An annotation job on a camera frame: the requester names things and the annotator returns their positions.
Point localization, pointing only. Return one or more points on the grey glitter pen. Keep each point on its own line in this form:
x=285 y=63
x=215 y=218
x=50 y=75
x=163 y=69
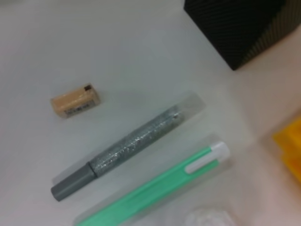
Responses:
x=131 y=146

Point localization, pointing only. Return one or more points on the white paper ball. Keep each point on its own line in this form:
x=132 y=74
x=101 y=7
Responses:
x=207 y=217

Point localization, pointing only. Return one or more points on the black mesh pen holder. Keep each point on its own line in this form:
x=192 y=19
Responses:
x=240 y=28

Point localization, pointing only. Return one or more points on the yellow plastic bin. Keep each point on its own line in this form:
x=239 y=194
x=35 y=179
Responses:
x=291 y=150

